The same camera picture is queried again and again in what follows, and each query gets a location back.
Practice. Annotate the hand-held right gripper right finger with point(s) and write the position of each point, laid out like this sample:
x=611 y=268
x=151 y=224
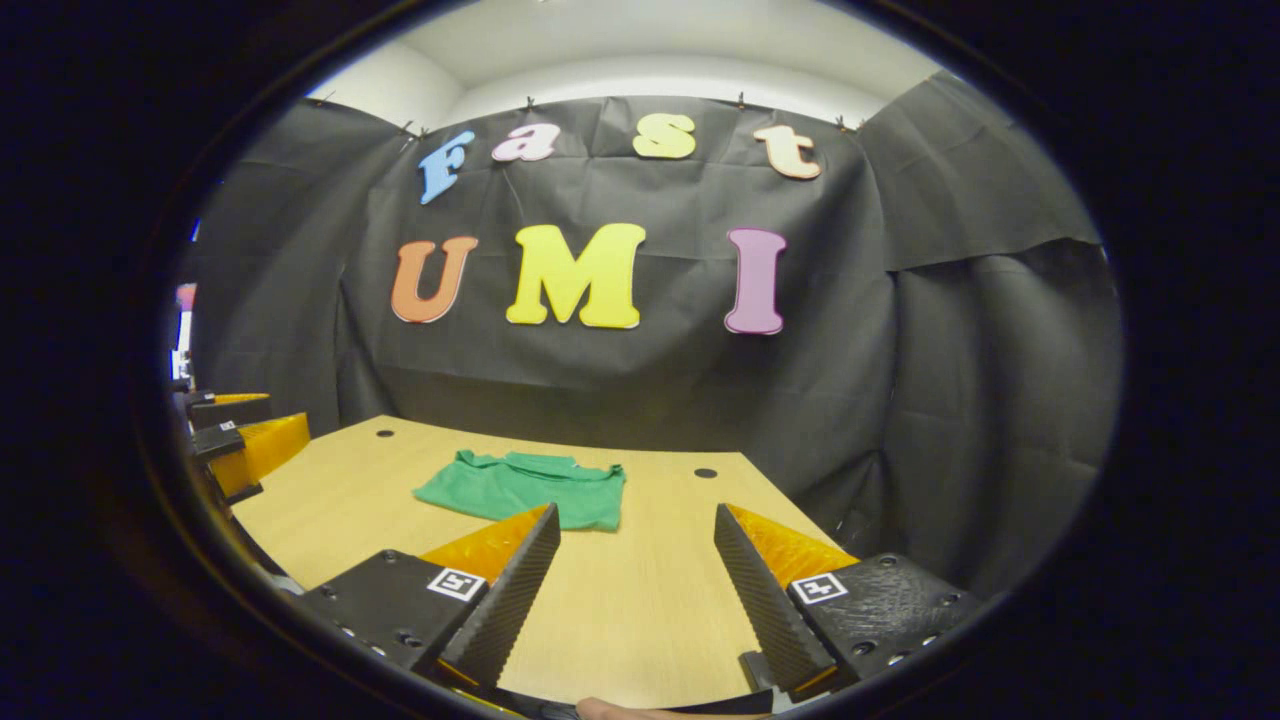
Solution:
x=765 y=600

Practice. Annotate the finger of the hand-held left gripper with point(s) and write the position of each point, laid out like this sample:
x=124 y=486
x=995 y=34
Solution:
x=235 y=413
x=265 y=450

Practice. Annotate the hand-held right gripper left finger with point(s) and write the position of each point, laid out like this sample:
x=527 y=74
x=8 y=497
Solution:
x=505 y=600

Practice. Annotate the green T-shirt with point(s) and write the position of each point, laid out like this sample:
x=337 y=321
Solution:
x=520 y=490

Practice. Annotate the black backdrop cloth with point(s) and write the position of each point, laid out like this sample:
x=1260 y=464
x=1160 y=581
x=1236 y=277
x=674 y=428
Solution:
x=640 y=390

